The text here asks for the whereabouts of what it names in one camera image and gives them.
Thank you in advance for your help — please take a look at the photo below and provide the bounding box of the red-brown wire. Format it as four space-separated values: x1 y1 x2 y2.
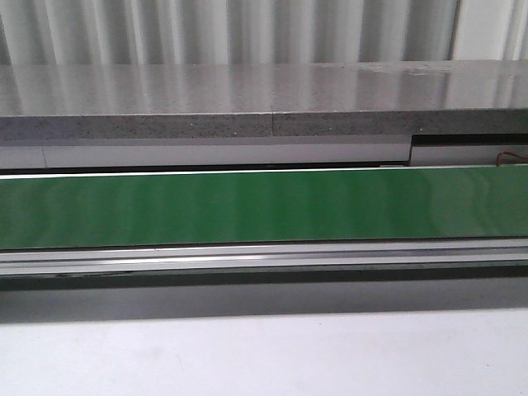
496 151 528 167

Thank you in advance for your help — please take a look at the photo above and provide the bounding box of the white corrugated curtain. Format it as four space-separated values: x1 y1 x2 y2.
1 1 527 65

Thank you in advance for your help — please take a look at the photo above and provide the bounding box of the silver aluminium conveyor front rail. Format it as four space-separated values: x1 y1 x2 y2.
1 238 527 290

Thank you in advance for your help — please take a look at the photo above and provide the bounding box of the grey speckled stone slab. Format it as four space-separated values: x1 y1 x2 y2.
1 61 527 142

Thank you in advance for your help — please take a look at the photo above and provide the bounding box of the white panel under slab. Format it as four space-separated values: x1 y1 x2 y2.
1 134 527 170

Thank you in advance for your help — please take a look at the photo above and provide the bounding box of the green conveyor belt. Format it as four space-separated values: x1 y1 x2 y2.
1 166 527 250

